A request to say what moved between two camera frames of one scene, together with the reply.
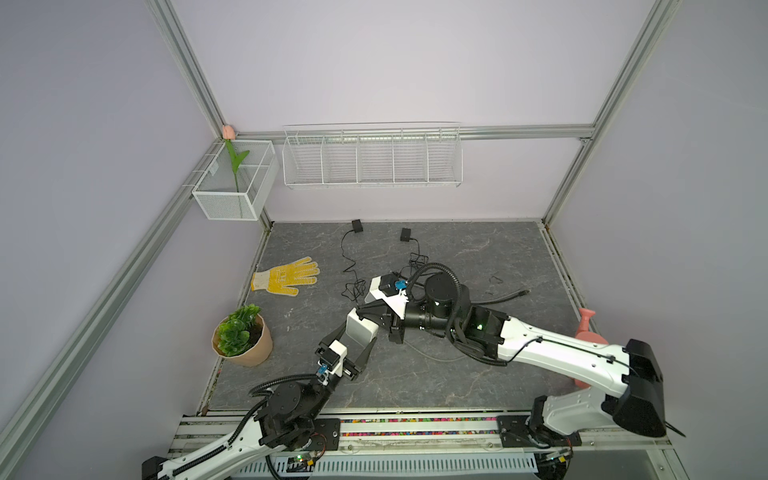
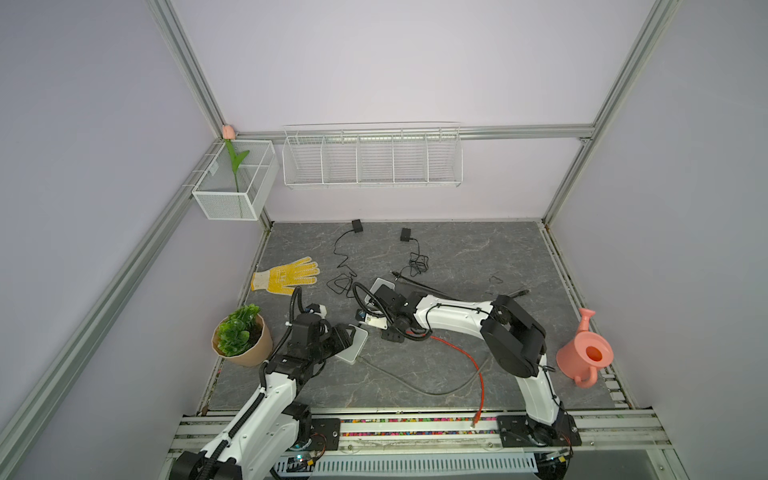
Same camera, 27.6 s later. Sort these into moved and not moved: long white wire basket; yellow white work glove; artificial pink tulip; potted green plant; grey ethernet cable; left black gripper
Moved: grey ethernet cable; left black gripper
Not moved: artificial pink tulip; yellow white work glove; potted green plant; long white wire basket
